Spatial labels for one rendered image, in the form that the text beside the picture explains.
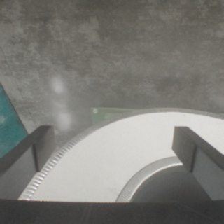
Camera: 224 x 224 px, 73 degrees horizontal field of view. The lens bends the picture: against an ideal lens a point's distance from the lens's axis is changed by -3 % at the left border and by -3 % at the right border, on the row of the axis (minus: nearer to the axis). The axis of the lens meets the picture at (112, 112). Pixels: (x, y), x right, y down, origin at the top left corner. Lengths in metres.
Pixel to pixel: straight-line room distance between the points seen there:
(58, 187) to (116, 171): 0.21
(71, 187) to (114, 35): 0.73
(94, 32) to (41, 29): 0.29
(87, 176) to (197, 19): 0.84
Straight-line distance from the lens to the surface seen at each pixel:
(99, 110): 1.12
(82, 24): 0.92
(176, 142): 0.17
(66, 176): 0.62
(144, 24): 0.89
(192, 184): 0.80
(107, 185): 0.58
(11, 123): 1.62
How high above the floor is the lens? 0.87
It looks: 50 degrees down
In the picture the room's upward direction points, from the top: 170 degrees counter-clockwise
